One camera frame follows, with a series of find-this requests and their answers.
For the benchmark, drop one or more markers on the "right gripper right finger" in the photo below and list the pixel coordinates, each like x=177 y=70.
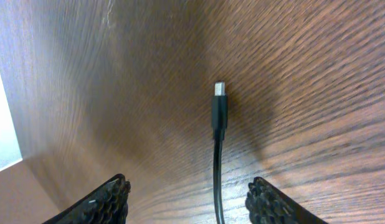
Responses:
x=268 y=205

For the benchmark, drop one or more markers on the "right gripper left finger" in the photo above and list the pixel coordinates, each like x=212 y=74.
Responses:
x=107 y=204

